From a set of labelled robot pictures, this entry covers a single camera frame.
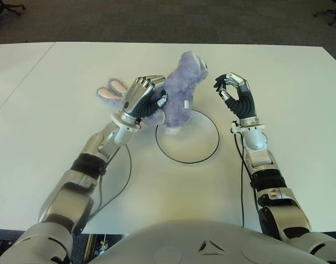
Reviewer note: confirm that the white plate black rim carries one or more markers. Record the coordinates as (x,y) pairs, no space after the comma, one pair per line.
(195,143)

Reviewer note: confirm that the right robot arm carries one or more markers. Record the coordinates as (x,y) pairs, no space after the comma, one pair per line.
(272,176)

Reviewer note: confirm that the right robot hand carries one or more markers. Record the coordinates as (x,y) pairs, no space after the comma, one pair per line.
(242,101)

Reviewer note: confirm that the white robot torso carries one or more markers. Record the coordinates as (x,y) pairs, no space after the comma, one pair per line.
(184,242)

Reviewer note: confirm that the black office chair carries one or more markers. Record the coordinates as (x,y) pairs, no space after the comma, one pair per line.
(331,12)

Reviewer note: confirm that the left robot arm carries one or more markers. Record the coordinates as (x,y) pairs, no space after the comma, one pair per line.
(80,181)

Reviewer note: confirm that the purple plush bunny doll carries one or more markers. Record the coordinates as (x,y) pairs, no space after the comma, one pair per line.
(179,96)

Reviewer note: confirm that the black office chair base left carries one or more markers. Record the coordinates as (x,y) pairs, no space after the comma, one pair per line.
(11,5)

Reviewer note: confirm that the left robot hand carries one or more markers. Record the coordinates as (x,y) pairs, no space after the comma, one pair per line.
(139,99)

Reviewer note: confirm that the metal stand frame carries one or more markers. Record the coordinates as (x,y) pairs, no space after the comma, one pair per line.
(91,247)

